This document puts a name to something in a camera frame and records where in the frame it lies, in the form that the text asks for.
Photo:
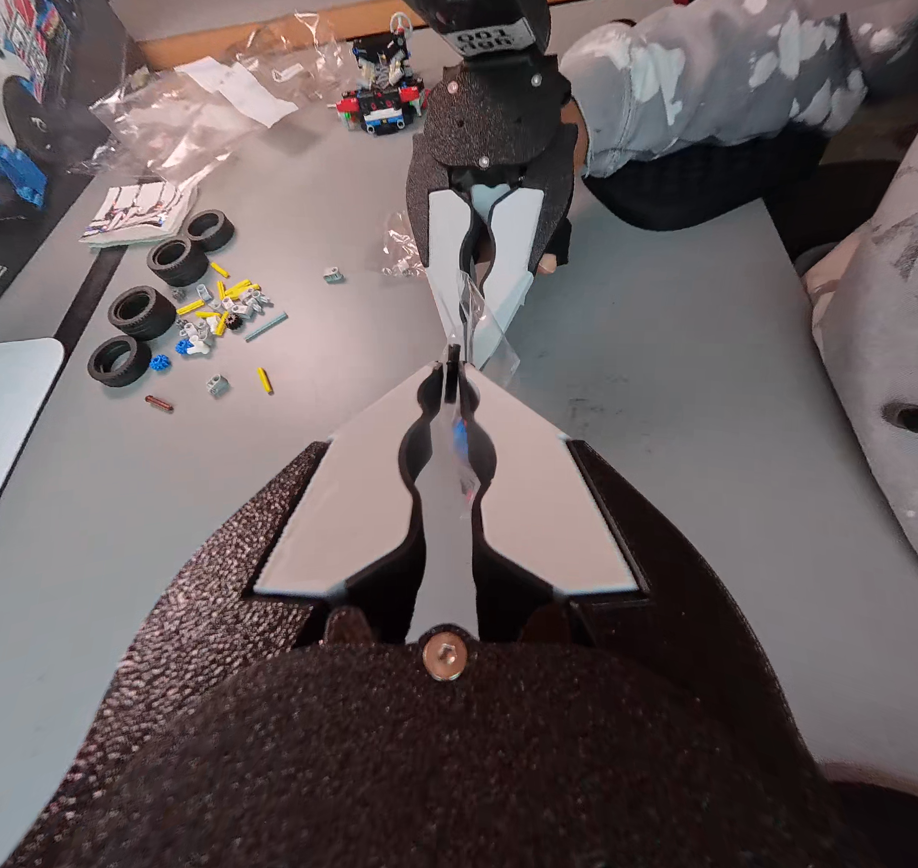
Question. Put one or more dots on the grey desk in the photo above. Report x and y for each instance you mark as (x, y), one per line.
(681, 380)

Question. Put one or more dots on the crumpled clear plastic bag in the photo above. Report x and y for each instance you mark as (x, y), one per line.
(165, 122)

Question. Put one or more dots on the pile of grey yellow bricks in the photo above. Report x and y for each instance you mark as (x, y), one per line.
(229, 301)

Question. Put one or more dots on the black rubber tyre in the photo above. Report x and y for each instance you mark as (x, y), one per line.
(141, 316)
(118, 372)
(176, 263)
(208, 231)

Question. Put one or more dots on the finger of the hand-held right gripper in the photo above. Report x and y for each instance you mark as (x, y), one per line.
(446, 251)
(516, 251)

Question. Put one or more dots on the brown plastic pin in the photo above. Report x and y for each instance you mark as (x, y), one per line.
(159, 403)

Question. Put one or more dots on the white paper slip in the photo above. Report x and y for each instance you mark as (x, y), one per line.
(244, 90)

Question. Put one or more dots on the small clear plastic bag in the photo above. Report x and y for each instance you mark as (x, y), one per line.
(401, 244)

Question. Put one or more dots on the black toy set box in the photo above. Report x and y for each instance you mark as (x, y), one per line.
(50, 94)

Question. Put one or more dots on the person's right forearm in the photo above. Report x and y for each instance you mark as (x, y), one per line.
(717, 72)

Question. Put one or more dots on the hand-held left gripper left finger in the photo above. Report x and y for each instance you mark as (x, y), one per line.
(344, 517)

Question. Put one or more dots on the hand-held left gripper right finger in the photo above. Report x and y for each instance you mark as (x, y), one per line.
(552, 524)

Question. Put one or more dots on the white tray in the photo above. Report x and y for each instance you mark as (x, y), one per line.
(25, 409)

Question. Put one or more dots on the person's bleached sweatshirt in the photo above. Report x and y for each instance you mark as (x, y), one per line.
(875, 309)

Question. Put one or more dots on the grey connector brick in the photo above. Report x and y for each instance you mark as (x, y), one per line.
(332, 274)
(219, 385)

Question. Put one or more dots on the person's right hand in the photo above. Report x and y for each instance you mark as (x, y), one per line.
(549, 263)

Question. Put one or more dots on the toy car model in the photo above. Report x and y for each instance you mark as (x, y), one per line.
(380, 86)

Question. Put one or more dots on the yellow plastic axle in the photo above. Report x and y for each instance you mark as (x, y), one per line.
(265, 380)

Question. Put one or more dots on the instruction booklet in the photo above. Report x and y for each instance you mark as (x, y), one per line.
(136, 212)

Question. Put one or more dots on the light grey long axle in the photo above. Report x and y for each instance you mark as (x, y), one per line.
(265, 327)

